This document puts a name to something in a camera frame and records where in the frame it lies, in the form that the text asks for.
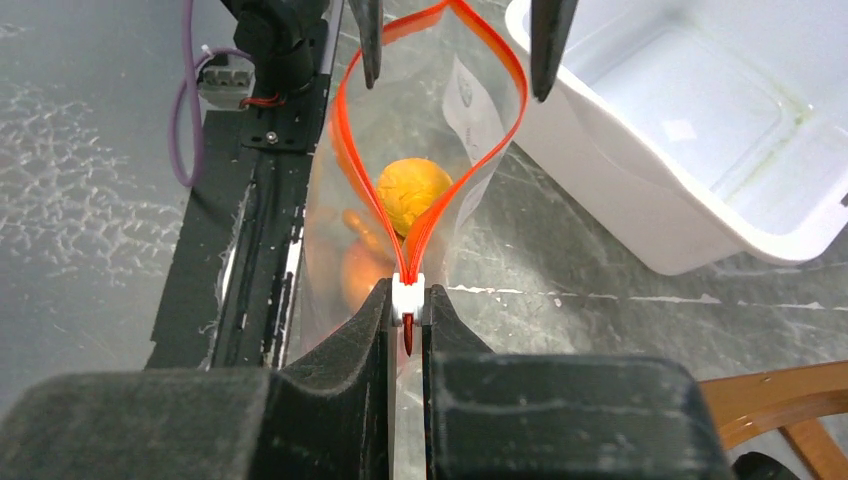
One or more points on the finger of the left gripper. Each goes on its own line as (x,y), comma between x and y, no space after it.
(550,25)
(369,17)

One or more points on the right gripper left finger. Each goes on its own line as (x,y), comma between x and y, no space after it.
(327,415)

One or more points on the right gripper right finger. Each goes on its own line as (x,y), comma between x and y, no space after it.
(557,416)

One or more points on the clear zip top bag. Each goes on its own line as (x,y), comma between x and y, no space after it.
(450,90)

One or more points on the orange peach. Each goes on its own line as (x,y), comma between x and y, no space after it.
(361,270)

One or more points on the yellow orange fruit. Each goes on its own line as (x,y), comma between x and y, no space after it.
(408,187)

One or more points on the dark orange fruit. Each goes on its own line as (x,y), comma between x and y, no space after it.
(371,235)

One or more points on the white plastic bin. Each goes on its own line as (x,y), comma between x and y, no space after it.
(696,130)

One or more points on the orange wooden shelf rack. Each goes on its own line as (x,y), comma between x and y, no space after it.
(790,401)

